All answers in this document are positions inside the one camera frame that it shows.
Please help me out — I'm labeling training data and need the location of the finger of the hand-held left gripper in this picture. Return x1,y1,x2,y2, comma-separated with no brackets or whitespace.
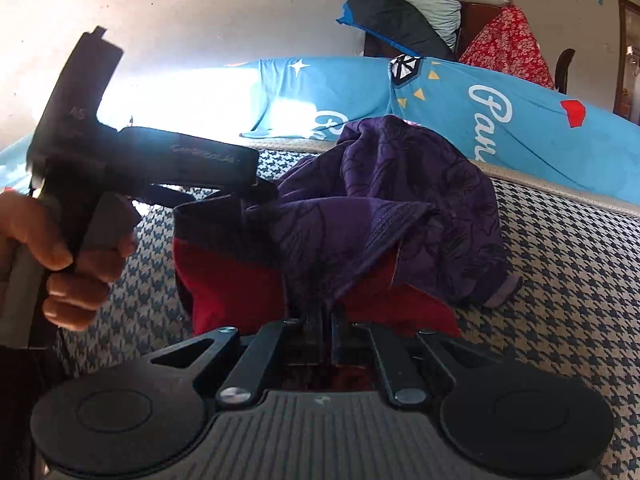
150,182,278,209

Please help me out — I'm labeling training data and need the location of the blue printed blanket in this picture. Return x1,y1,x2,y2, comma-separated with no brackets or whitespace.
0,55,640,208

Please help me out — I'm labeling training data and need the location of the dark wooden chair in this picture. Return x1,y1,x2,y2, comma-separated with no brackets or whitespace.
555,49,577,96

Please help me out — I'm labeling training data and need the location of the houndstooth bed mat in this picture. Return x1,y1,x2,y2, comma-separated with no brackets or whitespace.
50,135,640,480

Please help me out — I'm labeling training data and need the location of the red floral cloth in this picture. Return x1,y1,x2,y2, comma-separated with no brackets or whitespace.
457,4,556,91

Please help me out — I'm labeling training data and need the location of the dark jacket with blue trim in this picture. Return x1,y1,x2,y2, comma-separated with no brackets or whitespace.
336,0,458,61

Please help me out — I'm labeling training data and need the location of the purple floral shirt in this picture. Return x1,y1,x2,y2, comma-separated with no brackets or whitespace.
171,115,523,391

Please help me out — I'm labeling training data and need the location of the person's left hand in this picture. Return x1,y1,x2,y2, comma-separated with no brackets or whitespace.
0,191,138,332

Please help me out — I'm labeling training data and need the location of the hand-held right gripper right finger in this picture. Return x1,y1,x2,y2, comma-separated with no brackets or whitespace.
330,306,502,407

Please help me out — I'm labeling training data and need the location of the pale green pillow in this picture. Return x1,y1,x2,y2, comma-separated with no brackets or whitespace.
352,0,463,51

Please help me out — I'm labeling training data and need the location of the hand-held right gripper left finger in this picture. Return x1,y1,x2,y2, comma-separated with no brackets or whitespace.
149,302,325,407

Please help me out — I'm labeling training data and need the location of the wooden door frame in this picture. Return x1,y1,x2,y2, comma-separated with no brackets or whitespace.
616,0,640,126

